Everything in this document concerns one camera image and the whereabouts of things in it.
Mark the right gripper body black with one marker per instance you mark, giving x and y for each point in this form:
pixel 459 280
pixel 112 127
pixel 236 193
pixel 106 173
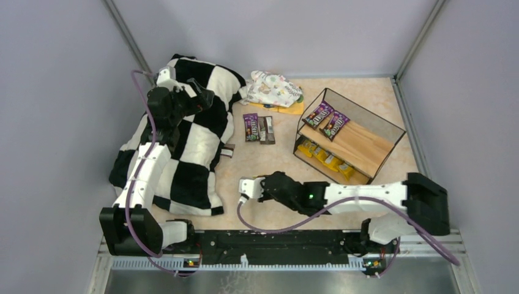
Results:
pixel 268 188

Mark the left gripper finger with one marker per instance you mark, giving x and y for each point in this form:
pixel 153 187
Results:
pixel 184 91
pixel 204 97

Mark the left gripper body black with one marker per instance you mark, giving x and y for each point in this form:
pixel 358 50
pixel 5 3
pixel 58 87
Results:
pixel 194 97

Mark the purple m&m bag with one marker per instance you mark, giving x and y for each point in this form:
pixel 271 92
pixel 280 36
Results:
pixel 251 127
pixel 334 125
pixel 317 116

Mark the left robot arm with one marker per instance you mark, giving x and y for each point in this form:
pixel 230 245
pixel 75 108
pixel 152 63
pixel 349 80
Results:
pixel 128 226

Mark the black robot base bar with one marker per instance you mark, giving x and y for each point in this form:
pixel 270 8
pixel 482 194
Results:
pixel 297 247

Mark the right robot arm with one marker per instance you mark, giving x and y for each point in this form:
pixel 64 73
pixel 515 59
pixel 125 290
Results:
pixel 415 205

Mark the yellow M&M bags lower shelf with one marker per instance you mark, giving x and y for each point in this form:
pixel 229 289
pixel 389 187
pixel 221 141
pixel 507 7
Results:
pixel 324 161

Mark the purple M&M bag on shelf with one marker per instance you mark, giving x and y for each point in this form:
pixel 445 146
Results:
pixel 317 116

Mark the purple M&M bag on table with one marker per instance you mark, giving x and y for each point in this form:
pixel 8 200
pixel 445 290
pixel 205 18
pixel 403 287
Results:
pixel 251 127

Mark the floral white cloth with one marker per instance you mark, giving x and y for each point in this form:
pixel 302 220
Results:
pixel 269 88

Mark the brown M&M bag on table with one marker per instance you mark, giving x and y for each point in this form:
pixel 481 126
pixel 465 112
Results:
pixel 266 130

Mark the black white checkered pillow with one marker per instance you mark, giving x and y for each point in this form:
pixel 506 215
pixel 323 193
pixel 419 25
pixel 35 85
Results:
pixel 187 185

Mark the yellow cloth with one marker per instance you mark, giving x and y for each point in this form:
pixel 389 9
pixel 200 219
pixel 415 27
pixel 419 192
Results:
pixel 296 108

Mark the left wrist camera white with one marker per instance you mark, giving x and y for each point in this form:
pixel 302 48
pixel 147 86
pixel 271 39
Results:
pixel 166 78

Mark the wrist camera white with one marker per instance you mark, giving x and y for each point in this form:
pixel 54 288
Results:
pixel 166 78
pixel 251 187

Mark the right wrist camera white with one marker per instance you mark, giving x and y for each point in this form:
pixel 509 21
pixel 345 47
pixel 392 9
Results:
pixel 251 187

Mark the black wire wooden shelf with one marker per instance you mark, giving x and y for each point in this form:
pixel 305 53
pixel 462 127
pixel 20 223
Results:
pixel 366 142

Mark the white toothed rail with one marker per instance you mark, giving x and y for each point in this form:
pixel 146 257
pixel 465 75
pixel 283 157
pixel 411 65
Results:
pixel 181 264

